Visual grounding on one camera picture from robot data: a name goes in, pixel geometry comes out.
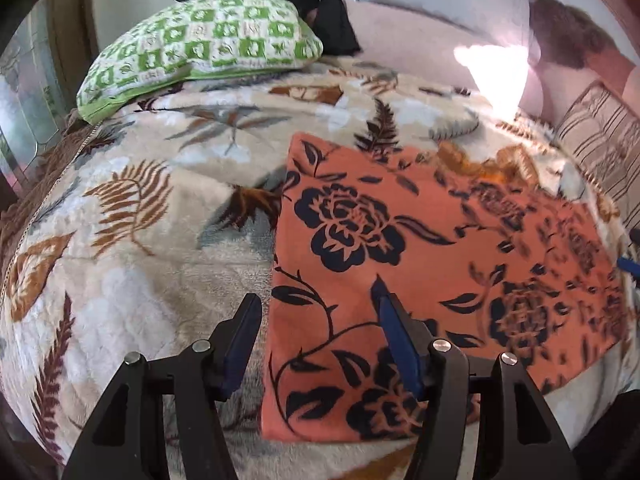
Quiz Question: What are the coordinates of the orange black floral garment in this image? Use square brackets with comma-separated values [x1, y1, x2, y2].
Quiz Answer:
[262, 133, 628, 442]

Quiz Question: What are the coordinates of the striped floral pillow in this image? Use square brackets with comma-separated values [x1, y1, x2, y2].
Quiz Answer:
[553, 81, 640, 229]

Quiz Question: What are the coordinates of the leaf pattern fleece blanket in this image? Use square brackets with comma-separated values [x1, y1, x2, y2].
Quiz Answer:
[1, 58, 639, 479]

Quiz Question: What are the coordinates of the pink bolster cushion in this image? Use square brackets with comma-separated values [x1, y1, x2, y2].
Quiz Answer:
[345, 0, 544, 116]

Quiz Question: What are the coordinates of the brown fuzzy cushion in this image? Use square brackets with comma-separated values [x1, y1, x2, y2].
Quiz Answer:
[529, 0, 615, 70]

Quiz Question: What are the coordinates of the green white patterned pillow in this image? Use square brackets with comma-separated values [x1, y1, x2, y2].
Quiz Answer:
[76, 0, 323, 125]

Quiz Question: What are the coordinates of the wooden stained glass door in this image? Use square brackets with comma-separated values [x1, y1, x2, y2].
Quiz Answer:
[1, 0, 98, 209]

